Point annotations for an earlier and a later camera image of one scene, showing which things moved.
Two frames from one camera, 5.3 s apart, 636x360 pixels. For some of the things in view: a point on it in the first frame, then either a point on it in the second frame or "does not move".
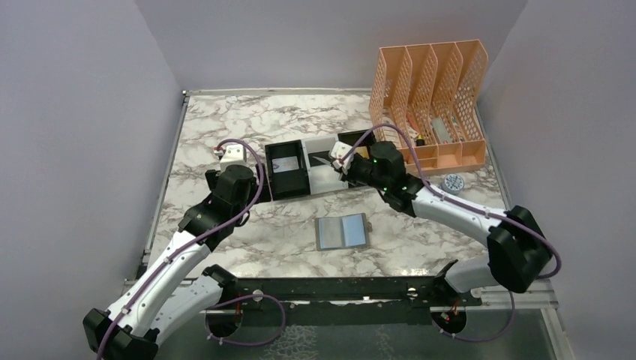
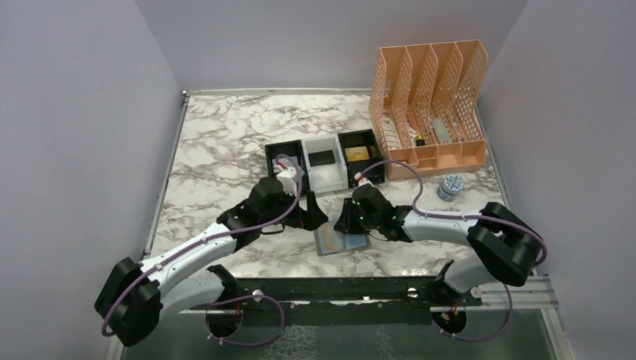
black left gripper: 214,176 to 307,220
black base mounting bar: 367,301 does not move
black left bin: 286,169 does not move
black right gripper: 347,174 to 346,223
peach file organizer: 424,99 does not move
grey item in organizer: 442,132 does not move
